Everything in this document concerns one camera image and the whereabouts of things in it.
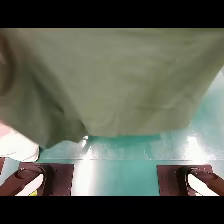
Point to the green T-shirt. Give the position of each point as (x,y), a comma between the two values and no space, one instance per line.
(116,80)

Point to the white garment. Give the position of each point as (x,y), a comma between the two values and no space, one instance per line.
(17,146)

